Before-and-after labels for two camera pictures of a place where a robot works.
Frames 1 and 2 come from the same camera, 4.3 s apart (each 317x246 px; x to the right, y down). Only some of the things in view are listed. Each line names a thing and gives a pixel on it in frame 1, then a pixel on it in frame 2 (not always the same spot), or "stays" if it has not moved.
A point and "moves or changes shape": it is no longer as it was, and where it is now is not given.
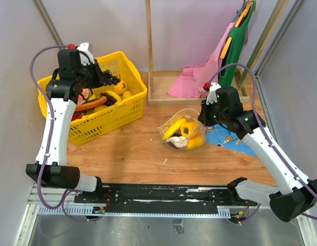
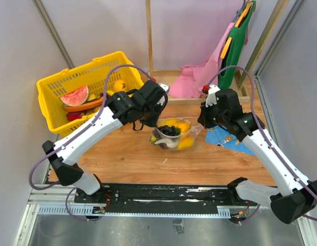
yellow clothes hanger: [228, 43] stays
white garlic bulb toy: [179, 141] -> [171, 143]
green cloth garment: [238, 35] stays
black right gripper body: [212, 115] stays
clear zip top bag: [183, 130] moves or changes shape
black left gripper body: [90, 76] -> [151, 116]
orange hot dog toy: [90, 103] stays
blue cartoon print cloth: [220, 135] stays
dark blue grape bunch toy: [112, 80] -> [168, 130]
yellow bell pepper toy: [189, 129] moves or changes shape
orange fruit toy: [120, 88] stays
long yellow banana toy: [173, 128] -> [169, 122]
